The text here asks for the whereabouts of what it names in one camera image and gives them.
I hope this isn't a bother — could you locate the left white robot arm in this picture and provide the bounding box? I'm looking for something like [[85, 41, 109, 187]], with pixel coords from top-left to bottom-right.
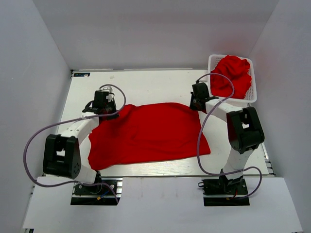
[[43, 86, 119, 194]]

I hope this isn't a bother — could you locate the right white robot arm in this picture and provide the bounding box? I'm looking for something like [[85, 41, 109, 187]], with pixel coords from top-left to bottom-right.
[[190, 82, 265, 194]]

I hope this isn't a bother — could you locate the blue table label sticker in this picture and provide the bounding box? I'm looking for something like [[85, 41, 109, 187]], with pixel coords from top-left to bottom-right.
[[73, 73, 90, 77]]

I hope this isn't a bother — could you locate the red t shirt pile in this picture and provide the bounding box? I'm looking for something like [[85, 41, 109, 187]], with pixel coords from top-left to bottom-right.
[[210, 55, 252, 99]]

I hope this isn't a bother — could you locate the white plastic basket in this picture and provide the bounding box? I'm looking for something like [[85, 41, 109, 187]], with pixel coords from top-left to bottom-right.
[[207, 54, 257, 103]]

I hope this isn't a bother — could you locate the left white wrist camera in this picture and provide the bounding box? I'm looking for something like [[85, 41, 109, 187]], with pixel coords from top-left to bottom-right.
[[104, 88, 115, 101]]

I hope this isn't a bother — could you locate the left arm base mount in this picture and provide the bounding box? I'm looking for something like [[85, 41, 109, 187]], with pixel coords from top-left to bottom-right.
[[70, 178, 123, 206]]

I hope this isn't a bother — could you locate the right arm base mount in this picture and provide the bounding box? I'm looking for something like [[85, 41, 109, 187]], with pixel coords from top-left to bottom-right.
[[198, 179, 250, 207]]

